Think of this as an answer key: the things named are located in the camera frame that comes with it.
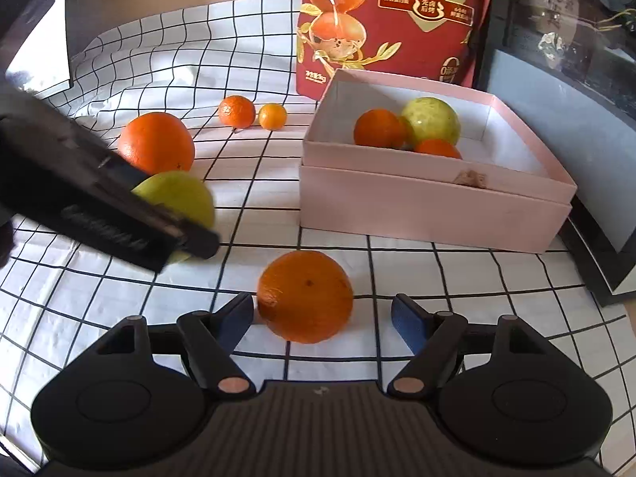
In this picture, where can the red snack bag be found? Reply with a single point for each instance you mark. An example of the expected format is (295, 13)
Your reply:
(430, 39)

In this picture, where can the green guava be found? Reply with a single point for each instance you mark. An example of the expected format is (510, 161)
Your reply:
(183, 209)

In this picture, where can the small mandarin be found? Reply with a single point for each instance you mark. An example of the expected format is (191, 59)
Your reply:
(237, 112)

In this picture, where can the small orange inside box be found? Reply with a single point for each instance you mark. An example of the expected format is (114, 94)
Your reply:
(437, 147)

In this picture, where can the black framed picture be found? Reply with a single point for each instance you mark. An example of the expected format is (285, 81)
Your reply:
(567, 68)

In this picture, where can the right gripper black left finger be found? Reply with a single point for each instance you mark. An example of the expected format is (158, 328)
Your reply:
(204, 341)

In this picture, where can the tiny kumquat orange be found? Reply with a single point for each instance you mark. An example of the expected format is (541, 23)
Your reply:
(272, 116)

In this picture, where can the pink cardboard box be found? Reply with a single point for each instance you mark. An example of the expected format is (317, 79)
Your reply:
(507, 191)

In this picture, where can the guava inside box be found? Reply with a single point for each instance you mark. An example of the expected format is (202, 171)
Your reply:
(430, 118)

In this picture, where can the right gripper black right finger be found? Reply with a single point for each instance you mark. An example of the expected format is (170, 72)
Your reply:
(439, 342)

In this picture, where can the mandarin inside box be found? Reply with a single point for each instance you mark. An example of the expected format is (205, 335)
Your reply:
(380, 128)

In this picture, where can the large orange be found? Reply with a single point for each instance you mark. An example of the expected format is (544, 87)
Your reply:
(157, 142)

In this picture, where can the white black grid tablecloth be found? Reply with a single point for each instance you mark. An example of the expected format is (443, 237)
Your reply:
(58, 297)

